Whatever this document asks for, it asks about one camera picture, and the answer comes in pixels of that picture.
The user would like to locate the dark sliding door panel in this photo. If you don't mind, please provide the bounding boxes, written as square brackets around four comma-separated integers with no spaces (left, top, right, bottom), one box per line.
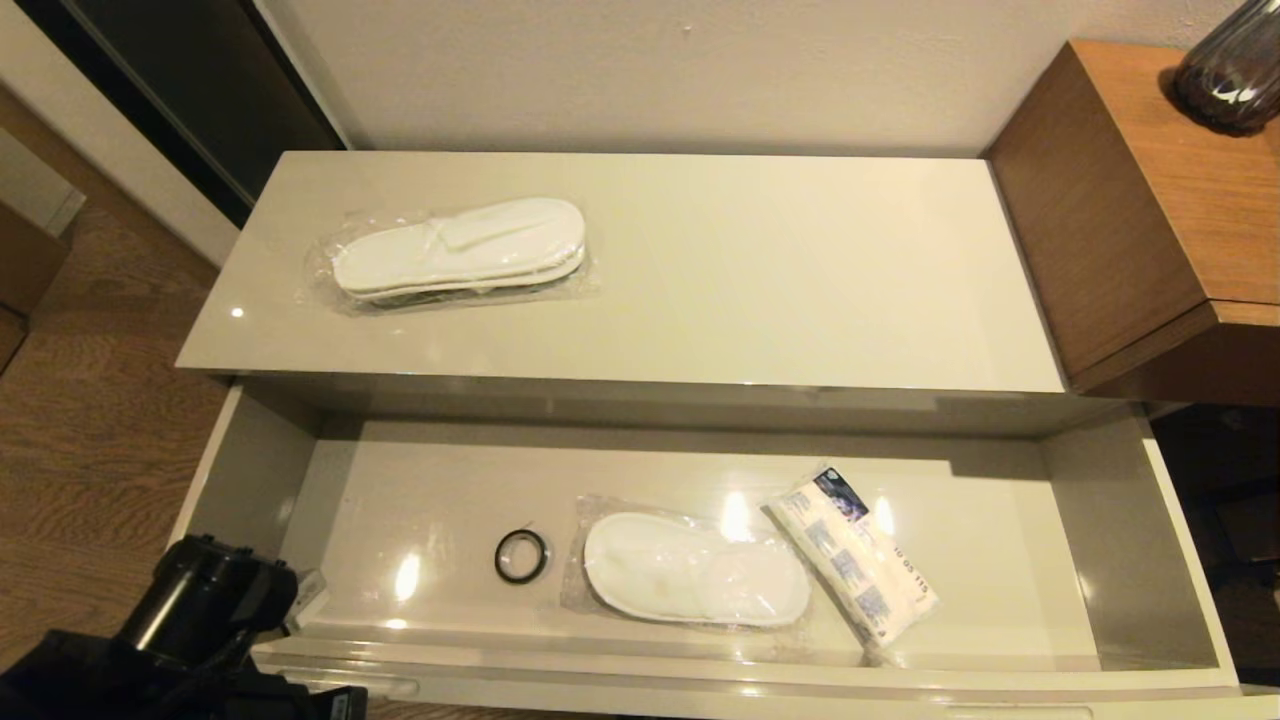
[18,0,347,230]

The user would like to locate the white flat panel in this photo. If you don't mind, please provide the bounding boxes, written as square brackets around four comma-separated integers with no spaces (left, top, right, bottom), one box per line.
[0,125,88,238]

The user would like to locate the white slippers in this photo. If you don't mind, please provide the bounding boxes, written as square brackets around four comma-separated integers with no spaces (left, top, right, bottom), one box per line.
[559,490,813,632]
[302,195,601,317]

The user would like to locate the white blue printed tissue pack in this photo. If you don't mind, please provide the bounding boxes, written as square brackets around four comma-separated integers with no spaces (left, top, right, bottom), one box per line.
[764,464,943,653]

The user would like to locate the brown wooden side table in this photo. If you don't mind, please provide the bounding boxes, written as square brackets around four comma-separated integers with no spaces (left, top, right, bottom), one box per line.
[985,40,1280,407]

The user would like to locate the dark ribbed glass vase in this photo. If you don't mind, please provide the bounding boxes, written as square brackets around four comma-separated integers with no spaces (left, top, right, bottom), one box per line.
[1172,0,1280,139]

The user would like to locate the white cabinet drawer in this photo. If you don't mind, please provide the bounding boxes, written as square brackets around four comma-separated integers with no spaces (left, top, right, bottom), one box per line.
[165,374,1247,720]

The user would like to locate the brown wooden furniture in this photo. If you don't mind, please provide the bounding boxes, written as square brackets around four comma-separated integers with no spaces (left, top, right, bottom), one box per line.
[0,200,69,373]

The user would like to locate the black ring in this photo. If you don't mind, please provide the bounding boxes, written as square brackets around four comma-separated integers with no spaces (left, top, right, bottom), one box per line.
[492,528,551,587]

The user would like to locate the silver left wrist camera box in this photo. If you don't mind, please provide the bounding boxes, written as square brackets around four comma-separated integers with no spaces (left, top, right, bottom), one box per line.
[290,568,329,617]

